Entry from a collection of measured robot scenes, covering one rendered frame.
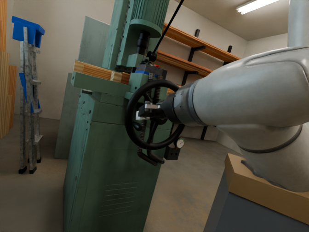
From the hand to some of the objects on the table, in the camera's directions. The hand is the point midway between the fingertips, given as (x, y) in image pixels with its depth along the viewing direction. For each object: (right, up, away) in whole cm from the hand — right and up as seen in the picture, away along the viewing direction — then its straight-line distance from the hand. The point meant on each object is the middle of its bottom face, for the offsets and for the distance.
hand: (142, 114), depth 52 cm
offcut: (-14, +15, +21) cm, 29 cm away
